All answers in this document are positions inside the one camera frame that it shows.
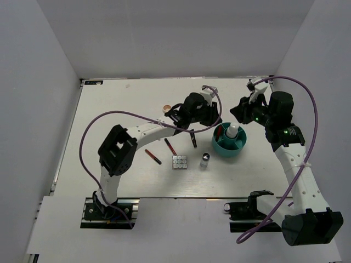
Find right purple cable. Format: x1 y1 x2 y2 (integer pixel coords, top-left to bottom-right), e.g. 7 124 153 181
236 75 319 245

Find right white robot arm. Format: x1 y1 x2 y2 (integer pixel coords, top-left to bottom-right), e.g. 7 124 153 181
230 92 343 246

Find purple cable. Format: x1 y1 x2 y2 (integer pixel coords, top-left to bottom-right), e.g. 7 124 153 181
78 85 222 230
236 75 319 245

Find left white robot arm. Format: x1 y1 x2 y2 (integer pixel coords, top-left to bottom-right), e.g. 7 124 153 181
93 86 222 219

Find red lip gloss tube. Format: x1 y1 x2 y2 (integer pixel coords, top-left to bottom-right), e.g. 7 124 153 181
215 130 221 142

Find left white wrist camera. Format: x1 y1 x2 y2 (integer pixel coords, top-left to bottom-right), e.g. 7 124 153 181
200 85 218 106

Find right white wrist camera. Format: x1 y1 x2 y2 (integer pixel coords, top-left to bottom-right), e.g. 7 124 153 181
247 77 269 104

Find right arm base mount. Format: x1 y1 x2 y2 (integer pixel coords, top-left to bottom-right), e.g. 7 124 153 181
223 190 273 233

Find red lip gloss black cap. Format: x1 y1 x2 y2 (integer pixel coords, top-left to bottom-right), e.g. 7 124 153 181
144 149 162 165

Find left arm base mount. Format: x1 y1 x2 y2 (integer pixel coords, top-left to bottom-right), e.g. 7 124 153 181
80 198 139 230

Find clear eyeshadow palette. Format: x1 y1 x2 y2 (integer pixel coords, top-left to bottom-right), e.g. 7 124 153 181
172 155 188 170

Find black squeeze tube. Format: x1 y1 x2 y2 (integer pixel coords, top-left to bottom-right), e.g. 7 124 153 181
190 133 197 148

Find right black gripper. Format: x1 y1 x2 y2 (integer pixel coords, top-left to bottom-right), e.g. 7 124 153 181
229 92 274 128

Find clear bottle black cap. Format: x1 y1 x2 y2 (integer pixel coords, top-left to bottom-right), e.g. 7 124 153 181
200 153 210 168

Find red lip gloss near palette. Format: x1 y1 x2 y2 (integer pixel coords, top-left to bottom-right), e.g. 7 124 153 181
164 138 177 155

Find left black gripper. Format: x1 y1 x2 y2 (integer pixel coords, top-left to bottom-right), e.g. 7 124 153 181
189 99 223 127

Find white lotion bottle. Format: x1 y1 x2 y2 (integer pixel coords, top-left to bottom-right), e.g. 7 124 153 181
225 122 240 139

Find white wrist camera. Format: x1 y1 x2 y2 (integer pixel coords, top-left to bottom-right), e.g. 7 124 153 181
247 77 269 104
200 85 218 106

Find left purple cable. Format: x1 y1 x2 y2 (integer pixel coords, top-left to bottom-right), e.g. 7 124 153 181
78 85 222 230

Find teal round organizer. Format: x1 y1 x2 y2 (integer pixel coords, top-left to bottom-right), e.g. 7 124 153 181
212 122 247 158

